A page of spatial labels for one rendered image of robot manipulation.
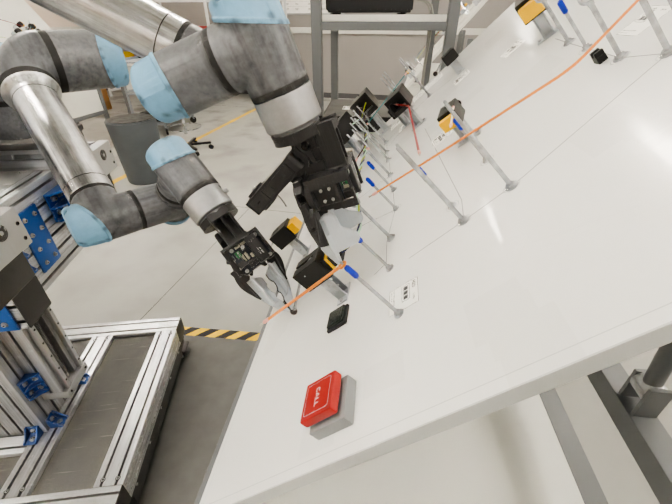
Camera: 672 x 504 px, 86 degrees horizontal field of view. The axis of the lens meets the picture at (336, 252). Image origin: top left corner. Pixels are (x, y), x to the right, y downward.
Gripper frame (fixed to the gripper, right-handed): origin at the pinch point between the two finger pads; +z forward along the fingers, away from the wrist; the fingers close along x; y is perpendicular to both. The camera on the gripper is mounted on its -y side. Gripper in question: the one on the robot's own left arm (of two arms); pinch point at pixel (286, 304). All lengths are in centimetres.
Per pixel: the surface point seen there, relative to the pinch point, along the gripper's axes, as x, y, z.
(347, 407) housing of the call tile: -3.3, 26.9, 11.4
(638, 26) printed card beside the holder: 58, 33, -2
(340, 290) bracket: 7.9, 8.2, 3.3
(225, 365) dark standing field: -34, -126, 12
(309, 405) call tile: -6.5, 24.4, 9.2
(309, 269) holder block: 5.6, 10.6, -2.7
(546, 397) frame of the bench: 30, 1, 48
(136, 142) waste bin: 2, -293, -194
